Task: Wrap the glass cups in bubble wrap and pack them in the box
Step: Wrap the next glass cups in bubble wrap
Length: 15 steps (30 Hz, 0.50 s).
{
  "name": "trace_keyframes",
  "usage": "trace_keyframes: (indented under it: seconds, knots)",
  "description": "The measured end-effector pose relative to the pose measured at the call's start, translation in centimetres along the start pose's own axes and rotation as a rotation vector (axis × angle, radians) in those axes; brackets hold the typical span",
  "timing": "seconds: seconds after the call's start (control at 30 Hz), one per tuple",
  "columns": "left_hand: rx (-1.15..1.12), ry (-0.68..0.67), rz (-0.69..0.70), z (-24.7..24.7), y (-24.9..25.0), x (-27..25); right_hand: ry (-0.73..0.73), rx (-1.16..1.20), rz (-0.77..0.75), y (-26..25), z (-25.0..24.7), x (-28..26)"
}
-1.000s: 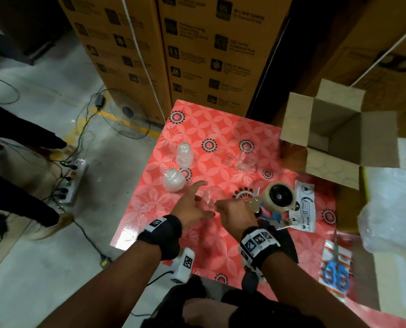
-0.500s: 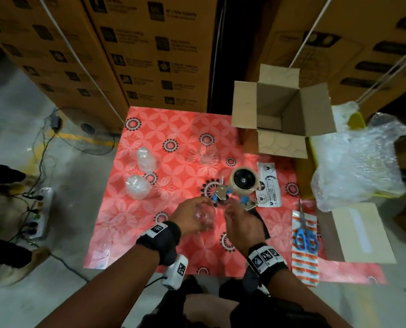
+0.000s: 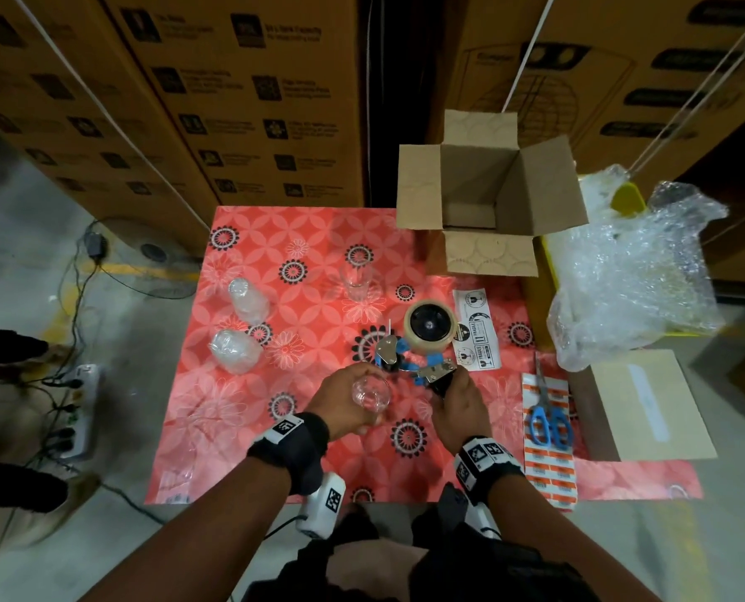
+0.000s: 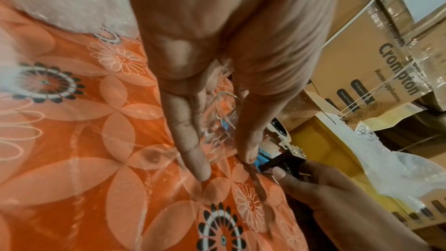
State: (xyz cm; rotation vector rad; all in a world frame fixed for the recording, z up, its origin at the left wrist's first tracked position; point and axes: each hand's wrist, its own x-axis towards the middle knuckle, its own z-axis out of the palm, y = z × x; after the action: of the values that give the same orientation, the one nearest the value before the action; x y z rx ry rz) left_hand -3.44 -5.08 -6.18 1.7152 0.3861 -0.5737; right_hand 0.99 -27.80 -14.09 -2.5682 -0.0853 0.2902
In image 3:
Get person's right hand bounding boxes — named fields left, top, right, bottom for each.
left=429, top=367, right=493, bottom=452

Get person's left hand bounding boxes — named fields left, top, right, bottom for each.
left=303, top=363, right=393, bottom=440

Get clear drinking glass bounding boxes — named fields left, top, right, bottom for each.
left=351, top=373, right=395, bottom=415
left=342, top=259, right=382, bottom=304
left=225, top=277, right=274, bottom=327

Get black-white fragile sticker sheet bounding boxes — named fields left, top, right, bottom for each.
left=451, top=288, right=503, bottom=374

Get tape dispenser with tape roll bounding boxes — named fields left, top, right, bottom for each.
left=375, top=298, right=464, bottom=396

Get small cardboard box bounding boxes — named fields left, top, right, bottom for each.
left=395, top=109, right=590, bottom=278

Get bubble wrap bundle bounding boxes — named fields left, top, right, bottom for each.
left=546, top=165, right=730, bottom=374

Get person's right forearm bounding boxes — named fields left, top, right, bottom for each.
left=485, top=476, right=663, bottom=602

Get person's left forearm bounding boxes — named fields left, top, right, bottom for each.
left=84, top=457, right=292, bottom=602

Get person's dark clothing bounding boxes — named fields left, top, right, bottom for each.
left=245, top=501, right=600, bottom=602

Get flat brown cardboard box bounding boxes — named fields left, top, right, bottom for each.
left=568, top=348, right=719, bottom=462

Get stack of Crompton cartons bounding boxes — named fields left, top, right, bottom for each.
left=0, top=0, right=745, bottom=246

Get black wristband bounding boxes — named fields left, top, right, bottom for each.
left=454, top=435, right=525, bottom=507
left=247, top=411, right=332, bottom=497

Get packaged blue scissors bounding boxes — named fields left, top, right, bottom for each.
left=520, top=357, right=580, bottom=509

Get yellow plastic bin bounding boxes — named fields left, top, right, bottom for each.
left=520, top=175, right=713, bottom=344

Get white power strip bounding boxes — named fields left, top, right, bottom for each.
left=49, top=362, right=102, bottom=462

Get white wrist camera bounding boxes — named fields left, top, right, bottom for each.
left=300, top=470, right=349, bottom=540
left=463, top=495, right=502, bottom=537

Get wire-guard floor fan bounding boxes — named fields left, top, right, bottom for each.
left=82, top=217, right=204, bottom=299

